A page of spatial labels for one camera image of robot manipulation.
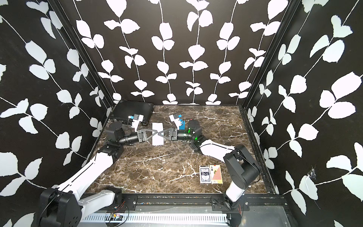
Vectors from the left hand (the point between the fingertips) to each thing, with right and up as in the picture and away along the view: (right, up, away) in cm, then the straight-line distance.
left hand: (157, 131), depth 71 cm
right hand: (+2, -2, 0) cm, 2 cm away
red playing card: (+33, -27, +10) cm, 44 cm away
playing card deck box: (+26, -27, +11) cm, 39 cm away
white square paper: (0, -4, 0) cm, 4 cm away
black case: (-37, +15, +46) cm, 61 cm away
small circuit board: (-22, -43, -1) cm, 48 cm away
